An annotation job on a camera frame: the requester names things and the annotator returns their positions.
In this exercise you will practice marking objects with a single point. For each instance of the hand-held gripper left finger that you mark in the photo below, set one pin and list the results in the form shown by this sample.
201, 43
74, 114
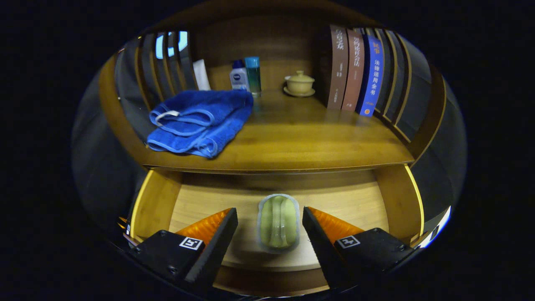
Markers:
217, 251

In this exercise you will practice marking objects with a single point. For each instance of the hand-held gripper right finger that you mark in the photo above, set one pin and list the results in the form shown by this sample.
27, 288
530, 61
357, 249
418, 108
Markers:
324, 251

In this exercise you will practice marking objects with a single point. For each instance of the wooden drawer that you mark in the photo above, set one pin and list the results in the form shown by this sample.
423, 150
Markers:
334, 196

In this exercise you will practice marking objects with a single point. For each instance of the wooden countertop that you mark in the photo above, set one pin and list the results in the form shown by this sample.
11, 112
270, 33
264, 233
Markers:
301, 138

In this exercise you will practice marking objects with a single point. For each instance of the brown wooden cabinet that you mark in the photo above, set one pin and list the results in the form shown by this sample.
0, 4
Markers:
267, 42

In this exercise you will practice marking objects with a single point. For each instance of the blue folded towel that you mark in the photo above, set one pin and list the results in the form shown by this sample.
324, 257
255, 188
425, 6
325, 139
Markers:
200, 113

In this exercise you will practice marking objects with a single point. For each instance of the beige lidded teacup with saucer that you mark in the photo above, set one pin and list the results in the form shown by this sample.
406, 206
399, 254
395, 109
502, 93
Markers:
299, 83

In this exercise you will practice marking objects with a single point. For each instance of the white bottle with blue cap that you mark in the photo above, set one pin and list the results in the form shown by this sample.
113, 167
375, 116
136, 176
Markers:
239, 79

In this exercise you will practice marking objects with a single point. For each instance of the white tube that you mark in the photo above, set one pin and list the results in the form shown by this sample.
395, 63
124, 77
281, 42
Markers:
202, 75

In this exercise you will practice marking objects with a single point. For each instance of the teal clear bottle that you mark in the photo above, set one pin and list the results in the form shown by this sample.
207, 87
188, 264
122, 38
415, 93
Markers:
253, 77

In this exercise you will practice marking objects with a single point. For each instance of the blue book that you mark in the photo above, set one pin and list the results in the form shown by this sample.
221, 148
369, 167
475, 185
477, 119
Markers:
371, 75

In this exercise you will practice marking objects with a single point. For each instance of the reddish brown book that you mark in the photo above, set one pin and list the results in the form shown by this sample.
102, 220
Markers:
354, 71

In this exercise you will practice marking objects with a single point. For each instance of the dark brown book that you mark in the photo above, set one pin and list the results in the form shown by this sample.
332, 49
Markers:
336, 67

